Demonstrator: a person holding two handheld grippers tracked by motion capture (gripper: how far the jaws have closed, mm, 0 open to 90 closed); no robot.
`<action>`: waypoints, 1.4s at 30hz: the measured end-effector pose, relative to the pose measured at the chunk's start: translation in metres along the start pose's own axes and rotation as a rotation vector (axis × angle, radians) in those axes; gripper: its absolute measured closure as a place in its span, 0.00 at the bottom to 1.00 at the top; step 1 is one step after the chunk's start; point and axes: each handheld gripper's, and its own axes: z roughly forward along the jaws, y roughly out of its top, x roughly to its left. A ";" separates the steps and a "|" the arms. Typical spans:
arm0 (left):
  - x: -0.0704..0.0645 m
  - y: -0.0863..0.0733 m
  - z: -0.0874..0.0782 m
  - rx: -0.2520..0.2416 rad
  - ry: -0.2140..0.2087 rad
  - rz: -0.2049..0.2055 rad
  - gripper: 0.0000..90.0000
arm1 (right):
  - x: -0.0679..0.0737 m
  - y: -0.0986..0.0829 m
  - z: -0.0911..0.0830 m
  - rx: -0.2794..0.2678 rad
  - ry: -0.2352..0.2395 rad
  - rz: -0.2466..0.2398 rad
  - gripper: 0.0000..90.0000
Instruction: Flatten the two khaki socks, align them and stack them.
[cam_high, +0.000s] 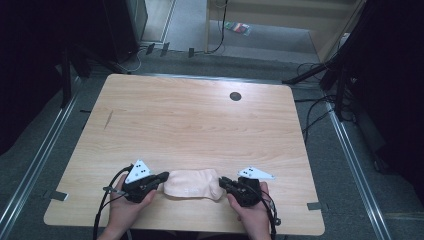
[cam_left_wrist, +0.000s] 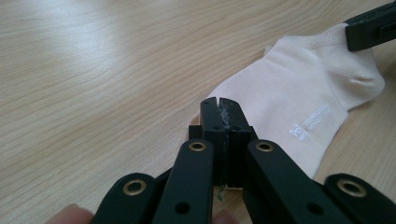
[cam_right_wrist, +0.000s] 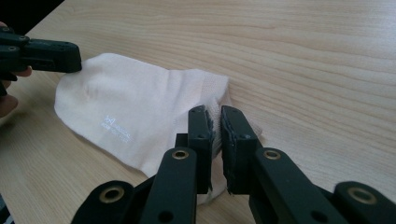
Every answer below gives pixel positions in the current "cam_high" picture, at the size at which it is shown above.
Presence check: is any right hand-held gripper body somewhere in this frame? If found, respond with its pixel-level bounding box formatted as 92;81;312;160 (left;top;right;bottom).
232;166;276;208

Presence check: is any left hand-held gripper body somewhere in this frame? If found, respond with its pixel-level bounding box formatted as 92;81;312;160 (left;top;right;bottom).
121;158;162;205

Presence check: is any beige cloth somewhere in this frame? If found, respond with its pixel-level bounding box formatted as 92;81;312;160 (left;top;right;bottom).
162;168;225;201

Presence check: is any person's right hand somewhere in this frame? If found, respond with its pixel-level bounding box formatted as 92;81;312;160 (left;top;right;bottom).
226;181;272;235

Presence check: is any person's left hand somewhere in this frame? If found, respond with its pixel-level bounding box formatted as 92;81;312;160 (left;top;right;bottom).
107;174;158;234

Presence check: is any black metal stand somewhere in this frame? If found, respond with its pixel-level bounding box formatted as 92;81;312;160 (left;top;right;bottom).
281;0;371;121
59;46;93;110

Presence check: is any black cabinet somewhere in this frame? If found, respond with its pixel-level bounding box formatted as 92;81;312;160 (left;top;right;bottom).
101;0;149;64

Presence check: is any colourful packet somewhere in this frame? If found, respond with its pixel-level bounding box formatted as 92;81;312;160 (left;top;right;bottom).
223;21;252;37

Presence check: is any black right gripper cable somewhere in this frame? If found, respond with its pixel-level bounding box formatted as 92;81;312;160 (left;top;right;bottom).
258;191;283;240

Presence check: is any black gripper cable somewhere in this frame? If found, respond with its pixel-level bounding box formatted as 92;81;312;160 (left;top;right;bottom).
258;191;283;240
92;164;135;240

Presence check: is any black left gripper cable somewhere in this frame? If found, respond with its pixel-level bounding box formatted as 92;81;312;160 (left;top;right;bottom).
92;164;135;240

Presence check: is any black floor cable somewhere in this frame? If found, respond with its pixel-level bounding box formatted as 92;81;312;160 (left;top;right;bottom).
293;94;336;104
301;94;338;145

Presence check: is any metal floor rail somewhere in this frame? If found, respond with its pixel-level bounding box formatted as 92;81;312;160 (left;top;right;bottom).
324;99;392;240
0;75;84;236

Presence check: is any black hanging cable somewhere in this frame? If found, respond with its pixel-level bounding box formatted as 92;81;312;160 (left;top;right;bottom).
203;0;230;55

